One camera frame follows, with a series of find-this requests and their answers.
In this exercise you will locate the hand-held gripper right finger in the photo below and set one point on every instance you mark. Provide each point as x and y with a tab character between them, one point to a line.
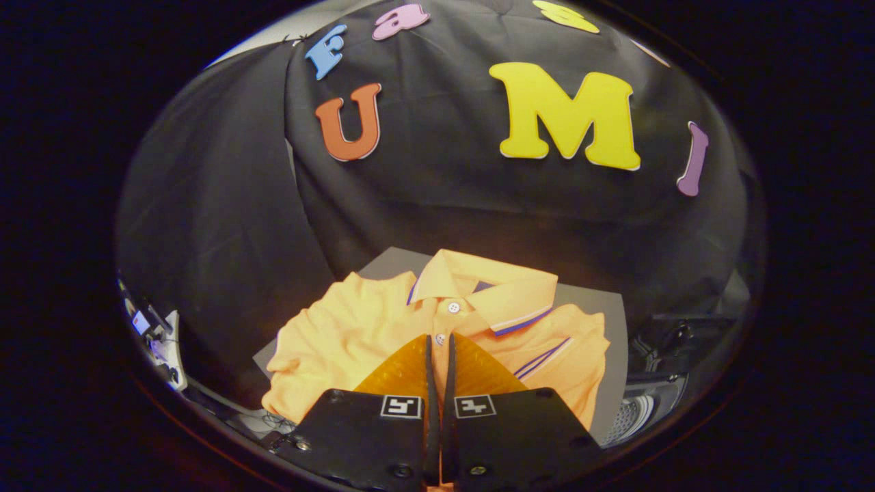
450	383

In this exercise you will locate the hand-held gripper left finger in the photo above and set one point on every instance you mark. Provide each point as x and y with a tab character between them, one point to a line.
432	383

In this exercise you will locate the orange polo shirt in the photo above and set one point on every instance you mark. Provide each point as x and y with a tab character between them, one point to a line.
342	335

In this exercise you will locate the grey washing machine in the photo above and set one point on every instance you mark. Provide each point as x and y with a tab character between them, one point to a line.
642	410

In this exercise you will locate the dark washing machine lid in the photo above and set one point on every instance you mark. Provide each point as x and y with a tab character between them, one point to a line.
683	335

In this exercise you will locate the grey cabinet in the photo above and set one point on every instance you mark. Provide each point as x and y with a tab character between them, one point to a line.
588	301

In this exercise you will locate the black backdrop cloth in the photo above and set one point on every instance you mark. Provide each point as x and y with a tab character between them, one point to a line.
444	191

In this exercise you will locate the white device with blue light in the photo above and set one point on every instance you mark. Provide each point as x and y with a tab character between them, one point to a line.
167	348

